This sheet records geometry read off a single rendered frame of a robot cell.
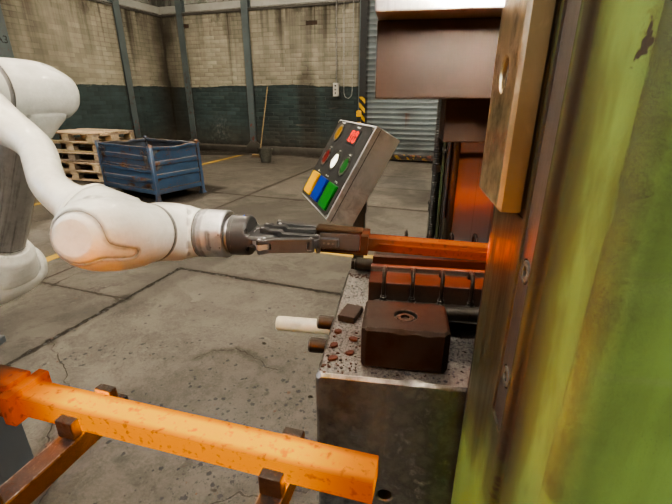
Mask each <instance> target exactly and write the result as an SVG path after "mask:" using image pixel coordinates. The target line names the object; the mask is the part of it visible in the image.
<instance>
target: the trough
mask: <svg viewBox="0 0 672 504"><path fill-rule="evenodd" d="M373 264H387V265H403V266H420V267H436V268H453V269H469V270H485V265H486V263H479V262H461V261H444V260H427V259H410V258H392V257H375V256H373Z"/></svg>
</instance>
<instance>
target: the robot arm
mask: <svg viewBox="0 0 672 504"><path fill-rule="evenodd" d="M79 104H80V94H79V90H78V88H77V86H76V84H75V83H74V81H73V80H72V79H71V78H70V77H68V76H67V75H65V74H64V73H62V72H60V71H59V70H57V69H55V68H54V67H52V66H50V65H47V64H44V63H40V62H36V61H31V60H24V59H16V58H3V57H0V305H3V304H5V303H7V302H10V301H12V300H14V299H16V298H18V297H20V296H22V295H24V294H26V293H28V292H30V291H31V290H33V289H34V288H35V287H37V286H38V285H39V284H40V283H41V282H42V281H43V279H44V278H45V276H46V275H47V272H48V264H47V260H46V258H45V256H44V254H43V253H42V252H41V251H40V250H39V249H38V248H36V247H34V245H33V244H32V243H31V242H30V241H29V240H27V239H28V233H29V228H30V223H31V217H32V212H33V206H34V201H35V197H36V199H37V200H38V201H39V202H40V203H41V204H42V205H43V206H44V207H45V208H46V209H47V210H48V211H49V212H51V213H52V214H53V215H54V216H55V217H54V219H53V221H52V223H51V226H50V233H49V235H50V242H51V245H52V247H53V249H54V251H55V252H56V253H57V255H58V256H59V257H60V258H61V259H63V260H64V261H66V262H67V263H69V264H71V265H73V266H75V267H78V268H81V269H85V270H90V271H98V272H111V271H122V270H128V269H134V268H139V267H143V266H146V265H149V264H151V263H153V262H158V261H180V260H184V259H190V258H193V257H219V258H229V257H231V256H232V255H252V254H253V253H254V252H255V250H256V249H257V254H258V255H262V254H270V253H314V252H315V249H316V253H321V249H330V250H349V251H359V250H360V234H351V233H336V232H320V235H319V234H317V231H316V227H317V226H318V225H316V224H306V223H296V222H287V221H283V220H277V224H274V223H264V224H261V225H260V224H258V223H257V221H256V218H255V217H254V216H253V215H248V214H234V213H233V212H232V211H231V210H217V209H200V208H196V207H193V206H190V205H183V204H179V203H167V202H155V203H145V202H142V201H140V199H139V198H137V197H134V196H131V195H128V194H125V193H123V192H120V191H117V190H115V189H112V188H110V187H107V186H105V185H103V184H100V183H92V184H88V185H85V186H81V185H78V184H76V183H74V182H73V181H71V180H70V179H68V178H67V177H66V176H65V173H64V170H63V166H62V163H61V160H60V157H59V153H58V151H57V148H56V146H55V145H54V143H53V142H52V140H51V138H53V136H54V135H55V133H56V132H57V130H58V129H59V128H60V126H61V125H62V124H63V122H64V121H65V119H68V118H70V117H71V116H72V115H73V114H74V113H75V112H76V111H77V110H78V108H79Z"/></svg>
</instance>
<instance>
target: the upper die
mask: <svg viewBox="0 0 672 504"><path fill-rule="evenodd" d="M500 21H501V17H483V18H446V19H409V20H378V21H377V40H376V71H375V99H491V91H492V83H493V76H494V68H495V60H496V52H497V45H498V37H499V29H500Z"/></svg>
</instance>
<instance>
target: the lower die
mask: <svg viewBox="0 0 672 504"><path fill-rule="evenodd" d="M373 256H375V257H392V258H410V259H427V260H444V261H461V262H479V263H486V261H480V260H469V259H457V258H446V257H434V256H423V255H412V254H400V253H389V252H377V251H375V252H374V254H373ZM384 265H386V266H387V274H386V291H385V294H386V299H387V300H395V301H408V297H409V296H410V287H411V275H410V274H411V268H412V267H414V268H415V289H414V298H415V301H416V302H423V303H437V299H438V298H439V292H440V282H441V278H439V271H440V269H444V271H445V285H444V295H443V299H444V303H445V304H450V305H462V306H465V305H466V304H467V301H468V300H469V293H470V285H471V280H468V279H467V277H468V273H469V271H471V270H469V269H453V268H436V267H420V266H403V265H387V264H371V272H370V277H369V286H368V300H374V299H380V295H381V290H382V272H383V266H384ZM472 271H473V272H474V274H475V288H474V296H473V302H474V306H475V307H479V306H480V299H481V292H482V286H483V279H484V272H485V270H472ZM449 327H450V330H463V331H475V332H476V327H477V325H476V324H463V323H450V322H449Z"/></svg>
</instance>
